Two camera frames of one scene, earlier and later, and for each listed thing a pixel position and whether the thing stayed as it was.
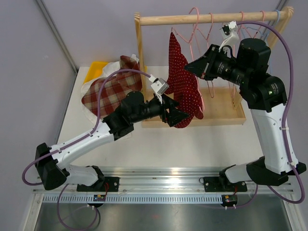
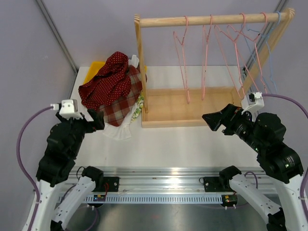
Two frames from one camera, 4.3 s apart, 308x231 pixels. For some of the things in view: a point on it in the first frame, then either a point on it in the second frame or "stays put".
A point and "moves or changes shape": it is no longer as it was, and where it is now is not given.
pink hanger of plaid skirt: x=207 y=38 to x=205 y=39
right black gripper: x=205 y=66 to x=230 y=114
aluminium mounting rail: x=165 y=186 stays put
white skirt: x=110 y=70 moves or changes shape
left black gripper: x=175 y=116 to x=98 y=117
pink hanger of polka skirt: x=190 y=42 to x=180 y=50
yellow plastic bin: x=95 y=71 stays put
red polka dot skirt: x=184 y=87 to x=112 y=84
